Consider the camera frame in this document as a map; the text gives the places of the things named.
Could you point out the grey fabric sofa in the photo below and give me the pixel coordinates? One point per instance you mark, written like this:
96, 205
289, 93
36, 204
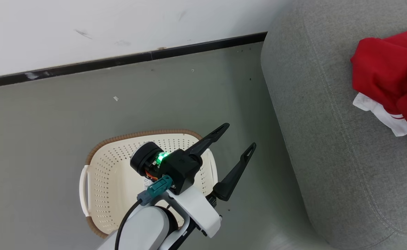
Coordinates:
328, 139

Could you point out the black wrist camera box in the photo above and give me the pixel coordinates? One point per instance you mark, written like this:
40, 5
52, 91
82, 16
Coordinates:
181, 170

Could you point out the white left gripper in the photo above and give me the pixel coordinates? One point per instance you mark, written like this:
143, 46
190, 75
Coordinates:
200, 211

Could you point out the black wall baseboard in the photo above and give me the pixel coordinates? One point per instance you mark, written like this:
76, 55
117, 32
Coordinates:
120, 60

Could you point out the red and white garment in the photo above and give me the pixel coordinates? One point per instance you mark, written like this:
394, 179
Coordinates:
387, 66

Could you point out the beige perforated laundry basket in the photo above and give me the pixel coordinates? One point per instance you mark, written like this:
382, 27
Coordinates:
113, 180

